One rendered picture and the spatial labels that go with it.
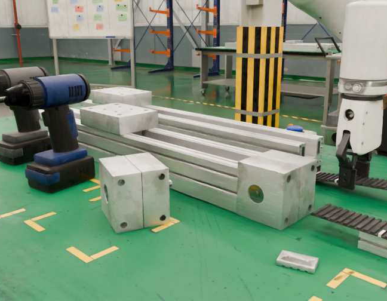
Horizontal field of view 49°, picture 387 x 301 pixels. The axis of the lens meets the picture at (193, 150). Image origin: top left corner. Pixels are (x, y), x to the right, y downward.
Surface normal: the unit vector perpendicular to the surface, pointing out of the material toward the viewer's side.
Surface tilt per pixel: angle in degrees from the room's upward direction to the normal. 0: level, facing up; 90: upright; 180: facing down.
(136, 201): 90
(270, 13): 90
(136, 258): 0
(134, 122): 90
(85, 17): 90
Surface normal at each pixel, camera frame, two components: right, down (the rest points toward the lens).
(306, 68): -0.69, 0.20
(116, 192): 0.41, 0.25
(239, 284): 0.00, -0.96
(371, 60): -0.17, 0.27
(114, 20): -0.40, 0.25
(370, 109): 0.65, 0.13
